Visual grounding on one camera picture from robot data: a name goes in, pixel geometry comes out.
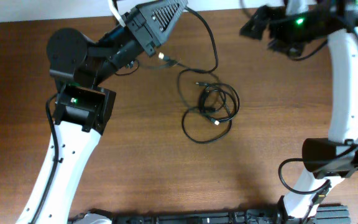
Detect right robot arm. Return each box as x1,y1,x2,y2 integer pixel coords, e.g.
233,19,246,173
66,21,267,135
239,1,358,223

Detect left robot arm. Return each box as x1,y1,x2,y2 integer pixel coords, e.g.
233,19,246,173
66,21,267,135
18,0,187,223

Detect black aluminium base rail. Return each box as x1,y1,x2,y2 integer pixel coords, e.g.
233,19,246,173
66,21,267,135
67,205,351,224

